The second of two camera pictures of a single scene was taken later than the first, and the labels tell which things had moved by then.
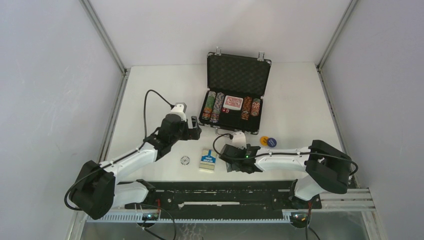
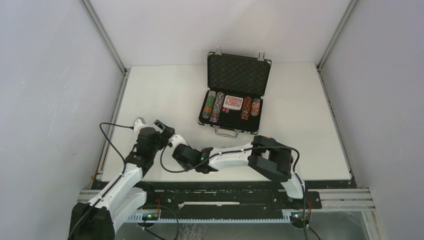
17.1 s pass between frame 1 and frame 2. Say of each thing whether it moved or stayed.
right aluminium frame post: stayed
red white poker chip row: stayed
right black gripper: moved
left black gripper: moved
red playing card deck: stayed
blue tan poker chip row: stayed
